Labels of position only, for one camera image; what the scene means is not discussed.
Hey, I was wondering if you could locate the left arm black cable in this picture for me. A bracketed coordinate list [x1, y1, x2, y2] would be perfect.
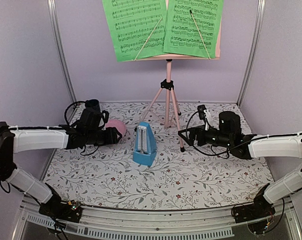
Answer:
[64, 101, 88, 126]

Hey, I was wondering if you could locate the pink music stand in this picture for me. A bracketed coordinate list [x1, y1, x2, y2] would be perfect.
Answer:
[117, 0, 221, 153]

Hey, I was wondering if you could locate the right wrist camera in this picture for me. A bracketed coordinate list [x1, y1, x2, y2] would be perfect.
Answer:
[197, 105, 212, 131]

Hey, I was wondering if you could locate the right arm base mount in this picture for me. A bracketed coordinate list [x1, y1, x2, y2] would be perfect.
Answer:
[231, 183, 275, 235]

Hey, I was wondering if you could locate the green sheet music page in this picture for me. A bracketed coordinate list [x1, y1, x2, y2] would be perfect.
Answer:
[102, 0, 167, 62]

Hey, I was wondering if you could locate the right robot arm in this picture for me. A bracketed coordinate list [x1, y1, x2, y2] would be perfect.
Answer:
[178, 108, 302, 218]

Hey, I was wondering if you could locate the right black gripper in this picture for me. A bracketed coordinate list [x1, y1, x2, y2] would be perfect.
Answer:
[178, 124, 232, 148]

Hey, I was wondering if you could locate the pink plate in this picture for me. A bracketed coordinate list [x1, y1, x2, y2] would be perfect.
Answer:
[105, 119, 127, 136]

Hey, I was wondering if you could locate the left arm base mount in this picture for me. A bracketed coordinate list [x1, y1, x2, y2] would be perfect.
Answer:
[39, 198, 83, 223]

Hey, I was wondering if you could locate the green sheet music stack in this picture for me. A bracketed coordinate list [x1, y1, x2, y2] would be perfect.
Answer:
[163, 0, 224, 59]

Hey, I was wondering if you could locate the front aluminium rail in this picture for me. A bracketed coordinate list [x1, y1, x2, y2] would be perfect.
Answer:
[13, 197, 302, 240]

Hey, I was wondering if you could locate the aluminium frame post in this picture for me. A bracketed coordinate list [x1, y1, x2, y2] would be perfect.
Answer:
[47, 0, 77, 102]
[236, 0, 266, 108]

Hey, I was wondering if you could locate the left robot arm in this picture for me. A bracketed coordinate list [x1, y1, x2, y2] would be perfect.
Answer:
[0, 108, 126, 217]

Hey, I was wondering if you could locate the right aluminium frame post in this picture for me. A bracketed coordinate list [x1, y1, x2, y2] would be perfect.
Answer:
[236, 0, 266, 108]

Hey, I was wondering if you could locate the dark blue cup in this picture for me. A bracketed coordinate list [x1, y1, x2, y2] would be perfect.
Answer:
[85, 99, 101, 113]

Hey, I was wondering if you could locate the left aluminium frame post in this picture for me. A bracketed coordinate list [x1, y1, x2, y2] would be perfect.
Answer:
[47, 0, 77, 102]

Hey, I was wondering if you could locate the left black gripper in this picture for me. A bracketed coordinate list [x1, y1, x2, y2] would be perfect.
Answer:
[86, 126, 123, 147]

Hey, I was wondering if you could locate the blue melodica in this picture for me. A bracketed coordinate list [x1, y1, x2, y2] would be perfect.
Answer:
[133, 122, 157, 167]

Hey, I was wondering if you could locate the floral table mat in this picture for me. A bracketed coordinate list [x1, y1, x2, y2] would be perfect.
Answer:
[44, 102, 273, 210]

